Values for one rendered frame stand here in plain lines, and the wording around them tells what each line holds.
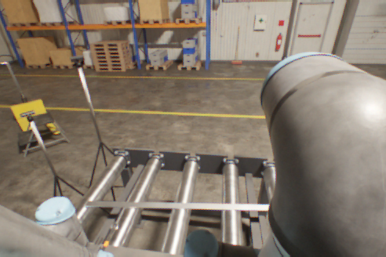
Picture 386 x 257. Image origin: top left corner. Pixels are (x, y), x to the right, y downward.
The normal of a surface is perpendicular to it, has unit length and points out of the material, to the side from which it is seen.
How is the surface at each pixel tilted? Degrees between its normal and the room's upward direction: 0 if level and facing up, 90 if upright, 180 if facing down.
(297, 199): 78
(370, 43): 90
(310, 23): 90
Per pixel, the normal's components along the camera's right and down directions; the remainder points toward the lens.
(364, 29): -0.14, 0.48
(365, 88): -0.13, -0.64
